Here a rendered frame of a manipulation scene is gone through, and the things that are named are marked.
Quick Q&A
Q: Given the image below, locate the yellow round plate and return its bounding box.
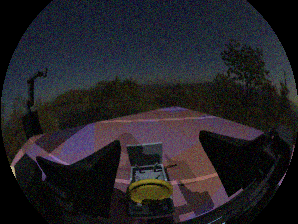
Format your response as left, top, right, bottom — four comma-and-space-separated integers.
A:
126, 179, 173, 205

